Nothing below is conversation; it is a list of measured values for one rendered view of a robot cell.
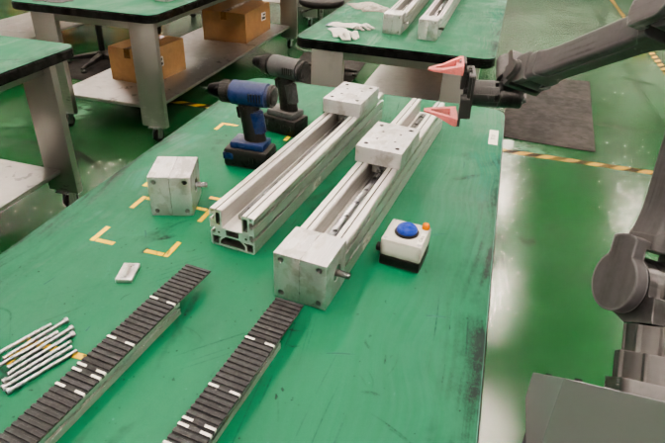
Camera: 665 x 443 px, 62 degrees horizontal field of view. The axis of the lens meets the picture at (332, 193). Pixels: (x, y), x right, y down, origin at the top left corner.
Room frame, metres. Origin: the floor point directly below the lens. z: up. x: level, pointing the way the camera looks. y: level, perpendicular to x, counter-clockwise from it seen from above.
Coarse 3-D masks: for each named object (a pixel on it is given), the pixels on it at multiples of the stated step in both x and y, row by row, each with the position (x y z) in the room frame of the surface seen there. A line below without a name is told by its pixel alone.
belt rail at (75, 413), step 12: (180, 312) 0.71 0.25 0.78; (168, 324) 0.68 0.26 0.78; (156, 336) 0.65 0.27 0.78; (144, 348) 0.62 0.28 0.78; (132, 360) 0.60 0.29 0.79; (120, 372) 0.57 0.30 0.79; (108, 384) 0.55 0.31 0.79; (96, 396) 0.53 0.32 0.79; (72, 408) 0.49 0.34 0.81; (84, 408) 0.51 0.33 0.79; (60, 420) 0.47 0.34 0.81; (72, 420) 0.49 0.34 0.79; (48, 432) 0.45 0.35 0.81; (60, 432) 0.47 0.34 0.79
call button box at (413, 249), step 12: (396, 228) 0.90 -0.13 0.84; (420, 228) 0.91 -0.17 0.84; (384, 240) 0.87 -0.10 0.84; (396, 240) 0.87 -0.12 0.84; (408, 240) 0.87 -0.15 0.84; (420, 240) 0.87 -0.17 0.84; (384, 252) 0.87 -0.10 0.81; (396, 252) 0.86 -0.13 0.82; (408, 252) 0.85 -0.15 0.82; (420, 252) 0.85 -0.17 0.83; (396, 264) 0.86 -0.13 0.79; (408, 264) 0.85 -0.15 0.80; (420, 264) 0.85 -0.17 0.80
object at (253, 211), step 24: (360, 120) 1.46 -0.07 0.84; (288, 144) 1.22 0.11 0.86; (312, 144) 1.31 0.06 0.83; (336, 144) 1.28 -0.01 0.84; (264, 168) 1.09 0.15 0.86; (288, 168) 1.15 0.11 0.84; (312, 168) 1.15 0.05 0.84; (240, 192) 0.99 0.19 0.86; (264, 192) 1.04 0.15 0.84; (288, 192) 1.04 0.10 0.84; (312, 192) 1.14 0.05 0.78; (216, 216) 0.92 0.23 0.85; (240, 216) 0.94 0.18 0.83; (264, 216) 0.94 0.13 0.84; (288, 216) 1.02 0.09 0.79; (216, 240) 0.92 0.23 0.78; (240, 240) 0.90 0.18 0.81; (264, 240) 0.92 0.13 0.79
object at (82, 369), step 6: (78, 366) 0.56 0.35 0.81; (84, 366) 0.56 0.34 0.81; (90, 366) 0.56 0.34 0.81; (78, 372) 0.55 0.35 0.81; (84, 372) 0.55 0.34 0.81; (90, 372) 0.55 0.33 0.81; (96, 372) 0.55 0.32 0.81; (102, 372) 0.55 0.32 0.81; (90, 378) 0.54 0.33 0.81; (96, 378) 0.54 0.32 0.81; (102, 378) 0.54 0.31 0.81
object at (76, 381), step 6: (72, 372) 0.55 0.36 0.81; (60, 378) 0.53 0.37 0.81; (66, 378) 0.53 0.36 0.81; (72, 378) 0.54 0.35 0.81; (78, 378) 0.53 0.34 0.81; (84, 378) 0.54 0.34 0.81; (66, 384) 0.53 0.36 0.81; (72, 384) 0.52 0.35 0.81; (78, 384) 0.52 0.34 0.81; (84, 384) 0.53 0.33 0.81; (90, 384) 0.53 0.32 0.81; (96, 384) 0.53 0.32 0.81; (84, 390) 0.52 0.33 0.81; (90, 390) 0.52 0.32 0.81
